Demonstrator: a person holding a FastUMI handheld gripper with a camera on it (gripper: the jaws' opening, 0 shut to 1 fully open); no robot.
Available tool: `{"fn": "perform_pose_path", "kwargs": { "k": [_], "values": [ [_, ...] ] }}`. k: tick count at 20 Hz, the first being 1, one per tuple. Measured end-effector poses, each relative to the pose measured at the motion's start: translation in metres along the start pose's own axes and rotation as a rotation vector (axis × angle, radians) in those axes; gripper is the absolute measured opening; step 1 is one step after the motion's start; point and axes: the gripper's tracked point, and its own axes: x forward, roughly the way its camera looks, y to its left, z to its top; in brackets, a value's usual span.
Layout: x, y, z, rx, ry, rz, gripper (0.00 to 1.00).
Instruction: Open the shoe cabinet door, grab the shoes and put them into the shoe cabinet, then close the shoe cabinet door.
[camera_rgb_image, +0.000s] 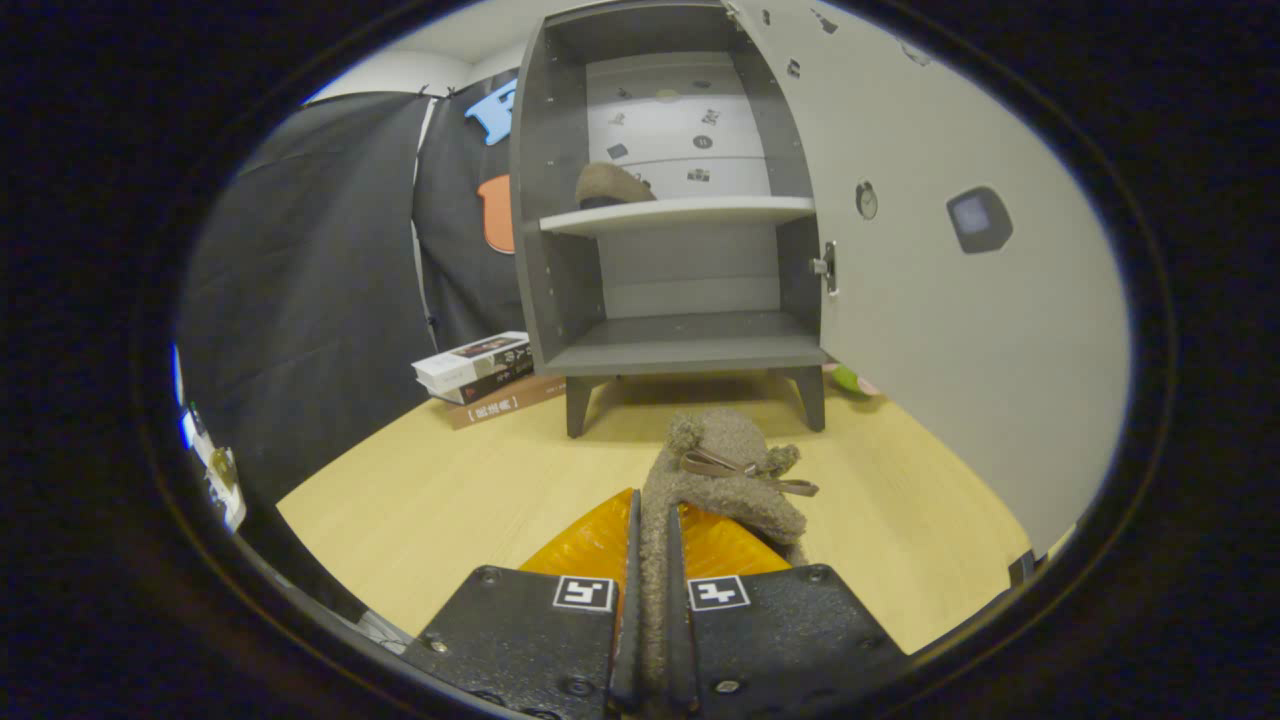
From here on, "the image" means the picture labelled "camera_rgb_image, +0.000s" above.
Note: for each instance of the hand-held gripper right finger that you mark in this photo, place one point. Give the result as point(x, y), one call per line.
point(676, 620)

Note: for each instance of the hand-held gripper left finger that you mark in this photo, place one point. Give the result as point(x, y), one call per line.
point(630, 620)

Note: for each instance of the brown fuzzy shoe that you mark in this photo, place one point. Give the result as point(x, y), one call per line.
point(610, 185)
point(720, 450)

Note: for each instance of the grey shoe cabinet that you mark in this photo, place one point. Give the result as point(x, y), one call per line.
point(690, 340)

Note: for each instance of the beige shoe cabinet door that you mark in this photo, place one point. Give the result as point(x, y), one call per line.
point(950, 350)

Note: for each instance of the brown book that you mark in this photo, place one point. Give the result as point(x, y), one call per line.
point(500, 405)

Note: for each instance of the black book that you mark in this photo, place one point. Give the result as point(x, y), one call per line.
point(505, 378)

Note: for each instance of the green and pink plush toy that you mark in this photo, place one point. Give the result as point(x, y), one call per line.
point(848, 380)

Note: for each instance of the white book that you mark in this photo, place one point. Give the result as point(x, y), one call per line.
point(460, 365)

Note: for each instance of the black backdrop cloth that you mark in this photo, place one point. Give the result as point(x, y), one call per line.
point(320, 250)

